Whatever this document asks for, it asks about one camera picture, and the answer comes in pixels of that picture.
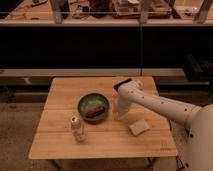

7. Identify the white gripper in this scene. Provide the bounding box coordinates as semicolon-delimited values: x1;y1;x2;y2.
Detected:
113;97;131;120

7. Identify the green ceramic bowl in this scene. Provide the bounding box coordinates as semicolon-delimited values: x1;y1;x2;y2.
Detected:
77;93;110;123

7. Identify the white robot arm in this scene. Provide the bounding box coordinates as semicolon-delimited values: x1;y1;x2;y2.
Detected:
114;79;213;171

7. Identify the brown snack bar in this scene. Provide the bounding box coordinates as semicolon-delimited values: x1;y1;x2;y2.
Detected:
86;107;104;118

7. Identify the wooden table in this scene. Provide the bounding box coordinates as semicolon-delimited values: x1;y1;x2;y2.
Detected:
29;77;177;160

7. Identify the small white bottle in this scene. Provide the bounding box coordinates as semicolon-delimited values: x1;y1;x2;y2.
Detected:
70;116;85;142

